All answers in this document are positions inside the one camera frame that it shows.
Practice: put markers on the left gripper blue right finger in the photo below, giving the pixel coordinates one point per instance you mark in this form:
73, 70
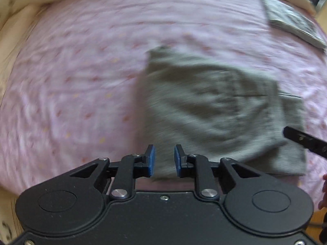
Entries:
185, 163

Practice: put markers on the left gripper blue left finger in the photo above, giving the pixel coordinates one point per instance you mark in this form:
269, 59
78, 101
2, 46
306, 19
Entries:
144, 163

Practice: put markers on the grey knit pants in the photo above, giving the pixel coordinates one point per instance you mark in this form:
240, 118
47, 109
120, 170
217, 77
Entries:
219, 111

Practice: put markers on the person's right hand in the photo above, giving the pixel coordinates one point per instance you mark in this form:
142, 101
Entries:
323, 203

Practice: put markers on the pink patterned bed sheet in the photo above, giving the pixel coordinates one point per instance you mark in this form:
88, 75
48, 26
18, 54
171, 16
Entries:
74, 92

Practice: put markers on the folded grey patterned garment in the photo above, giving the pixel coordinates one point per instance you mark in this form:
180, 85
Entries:
281, 15

